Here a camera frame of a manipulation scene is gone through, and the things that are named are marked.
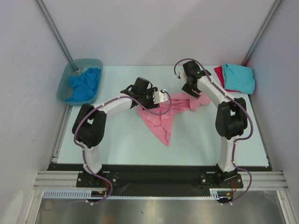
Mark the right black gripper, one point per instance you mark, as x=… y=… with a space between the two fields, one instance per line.
x=190 y=84

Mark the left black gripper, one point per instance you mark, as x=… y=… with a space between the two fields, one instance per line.
x=151 y=105

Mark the pink t shirt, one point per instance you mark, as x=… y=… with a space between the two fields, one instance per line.
x=160 y=120

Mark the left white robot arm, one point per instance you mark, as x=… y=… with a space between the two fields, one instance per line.
x=89 y=126

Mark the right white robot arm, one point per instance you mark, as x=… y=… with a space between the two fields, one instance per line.
x=231 y=117

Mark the folded red t shirt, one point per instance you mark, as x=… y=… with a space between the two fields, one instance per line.
x=219 y=72

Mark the folded light blue t shirt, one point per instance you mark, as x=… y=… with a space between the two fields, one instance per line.
x=238 y=78

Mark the crumpled blue t shirt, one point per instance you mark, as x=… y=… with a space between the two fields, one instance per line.
x=85 y=85

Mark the translucent blue plastic bin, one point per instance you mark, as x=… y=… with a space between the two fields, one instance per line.
x=76 y=68

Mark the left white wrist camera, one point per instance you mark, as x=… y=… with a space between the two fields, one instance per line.
x=160 y=96

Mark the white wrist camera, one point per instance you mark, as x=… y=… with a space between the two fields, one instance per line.
x=181 y=75
x=160 y=96

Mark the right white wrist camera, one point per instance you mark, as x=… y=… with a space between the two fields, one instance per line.
x=181 y=75

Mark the right aluminium corner post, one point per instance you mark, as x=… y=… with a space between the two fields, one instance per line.
x=262 y=30

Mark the aluminium corner post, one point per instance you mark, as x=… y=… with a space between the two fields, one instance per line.
x=262 y=30
x=53 y=28

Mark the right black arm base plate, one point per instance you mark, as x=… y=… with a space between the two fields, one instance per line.
x=211 y=180

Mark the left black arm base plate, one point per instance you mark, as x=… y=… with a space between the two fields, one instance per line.
x=87 y=180

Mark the aluminium front rail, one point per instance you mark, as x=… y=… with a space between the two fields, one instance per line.
x=68 y=179

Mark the slotted cable duct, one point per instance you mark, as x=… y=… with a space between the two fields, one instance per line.
x=208 y=194

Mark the left aluminium corner post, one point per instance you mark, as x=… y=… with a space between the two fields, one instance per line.
x=53 y=28

